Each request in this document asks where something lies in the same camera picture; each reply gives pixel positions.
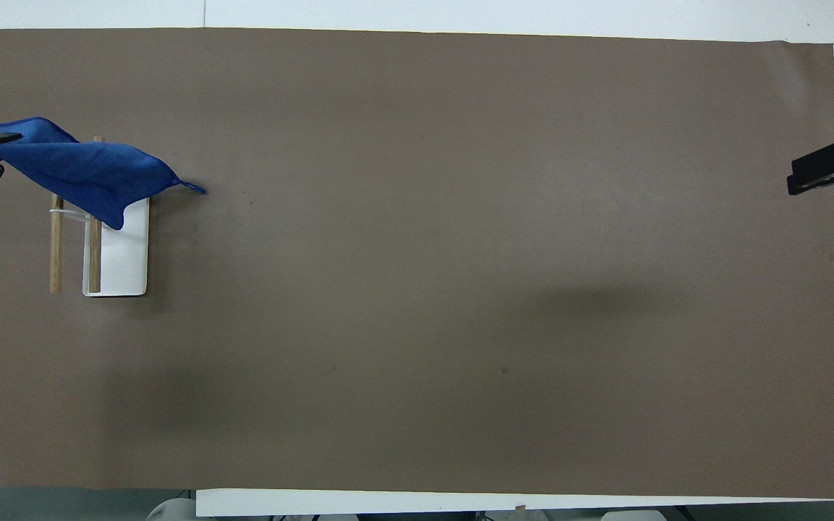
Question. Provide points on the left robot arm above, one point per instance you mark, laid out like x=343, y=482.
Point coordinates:
x=171, y=511

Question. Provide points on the wooden towel rack white base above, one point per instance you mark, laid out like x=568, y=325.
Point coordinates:
x=124, y=260

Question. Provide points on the blue towel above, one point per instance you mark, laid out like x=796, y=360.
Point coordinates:
x=84, y=170

